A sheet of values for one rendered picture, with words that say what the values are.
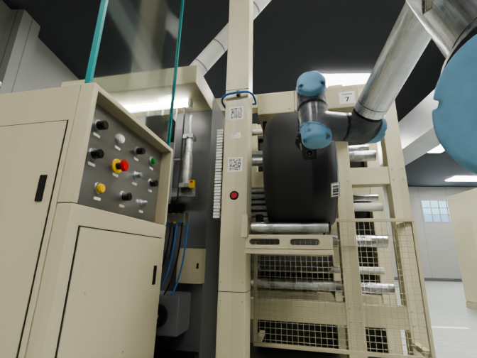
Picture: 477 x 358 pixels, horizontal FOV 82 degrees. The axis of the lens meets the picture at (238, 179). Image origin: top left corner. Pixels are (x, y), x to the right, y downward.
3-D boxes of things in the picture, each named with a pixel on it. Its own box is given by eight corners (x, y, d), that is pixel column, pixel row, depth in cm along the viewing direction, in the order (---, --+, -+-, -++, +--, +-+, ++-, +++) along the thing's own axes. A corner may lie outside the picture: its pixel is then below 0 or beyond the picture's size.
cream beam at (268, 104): (257, 114, 172) (257, 93, 177) (262, 132, 196) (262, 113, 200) (360, 105, 160) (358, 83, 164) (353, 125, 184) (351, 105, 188)
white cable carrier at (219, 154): (212, 217, 134) (216, 129, 147) (215, 219, 139) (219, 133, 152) (221, 217, 133) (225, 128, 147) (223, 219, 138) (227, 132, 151)
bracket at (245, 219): (240, 237, 116) (240, 214, 119) (255, 242, 154) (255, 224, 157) (248, 237, 116) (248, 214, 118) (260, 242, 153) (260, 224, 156)
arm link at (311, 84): (297, 95, 69) (294, 69, 72) (297, 121, 79) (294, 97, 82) (329, 91, 67) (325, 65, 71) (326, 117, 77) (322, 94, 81)
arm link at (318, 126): (351, 137, 66) (345, 100, 71) (307, 133, 65) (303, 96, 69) (336, 153, 73) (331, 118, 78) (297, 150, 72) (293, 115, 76)
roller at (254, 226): (248, 229, 120) (248, 220, 122) (249, 234, 124) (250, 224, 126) (331, 230, 113) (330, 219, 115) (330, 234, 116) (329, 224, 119)
